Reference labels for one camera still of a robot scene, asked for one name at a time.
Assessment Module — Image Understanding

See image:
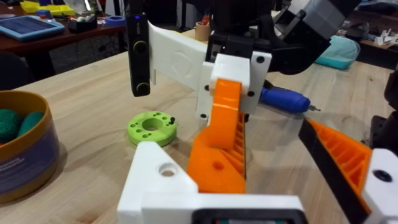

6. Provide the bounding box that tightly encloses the bare white left gripper left finger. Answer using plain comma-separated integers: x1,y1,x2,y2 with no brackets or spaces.
117,141,200,224

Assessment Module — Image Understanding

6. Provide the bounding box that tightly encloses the orange white left gripper right finger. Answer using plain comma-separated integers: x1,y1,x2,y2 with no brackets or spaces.
297,118,398,224

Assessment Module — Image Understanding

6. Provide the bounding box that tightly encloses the finger of the orange white right gripper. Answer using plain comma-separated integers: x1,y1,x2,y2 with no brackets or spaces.
195,60,216,121
206,50,273,151

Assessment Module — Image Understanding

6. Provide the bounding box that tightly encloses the orange ribbed wedge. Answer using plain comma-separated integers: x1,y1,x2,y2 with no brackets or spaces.
185,111,247,194

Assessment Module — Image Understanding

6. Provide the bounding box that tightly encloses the blue electric screwdriver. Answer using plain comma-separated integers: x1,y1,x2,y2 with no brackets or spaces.
259,86,322,114

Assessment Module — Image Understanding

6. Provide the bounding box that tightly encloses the cardboard tape roll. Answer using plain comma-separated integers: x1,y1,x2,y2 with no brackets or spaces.
195,21,211,42

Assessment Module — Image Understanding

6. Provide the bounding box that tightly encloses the green disc with holes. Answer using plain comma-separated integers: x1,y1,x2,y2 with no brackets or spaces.
126,111,178,147

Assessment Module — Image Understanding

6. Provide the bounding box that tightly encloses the teal cap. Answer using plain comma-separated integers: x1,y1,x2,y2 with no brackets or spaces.
313,35,361,71

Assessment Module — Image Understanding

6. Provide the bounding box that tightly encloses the round tub with toys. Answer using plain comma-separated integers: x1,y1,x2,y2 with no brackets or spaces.
0,90,60,205

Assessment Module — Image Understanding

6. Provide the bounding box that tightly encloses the black box with small items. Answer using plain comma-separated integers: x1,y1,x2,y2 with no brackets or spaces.
67,13,98,34

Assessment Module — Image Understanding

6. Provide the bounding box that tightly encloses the brown wooden desk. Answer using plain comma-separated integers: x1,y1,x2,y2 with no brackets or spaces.
0,2,127,82

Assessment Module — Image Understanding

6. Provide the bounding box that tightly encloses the yellow toy block board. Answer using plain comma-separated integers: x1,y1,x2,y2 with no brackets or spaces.
19,0,76,17

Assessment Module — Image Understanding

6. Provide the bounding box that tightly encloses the blue tablet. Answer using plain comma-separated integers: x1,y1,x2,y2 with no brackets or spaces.
0,15,66,42

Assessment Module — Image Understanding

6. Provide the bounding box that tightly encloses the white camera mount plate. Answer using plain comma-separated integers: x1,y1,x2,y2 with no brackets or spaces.
147,21,210,91

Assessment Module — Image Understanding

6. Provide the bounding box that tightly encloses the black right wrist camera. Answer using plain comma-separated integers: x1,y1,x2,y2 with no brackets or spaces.
125,12,152,98

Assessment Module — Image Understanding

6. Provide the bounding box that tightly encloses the blue tape ring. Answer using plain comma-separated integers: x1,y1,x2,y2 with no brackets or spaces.
104,15,126,27

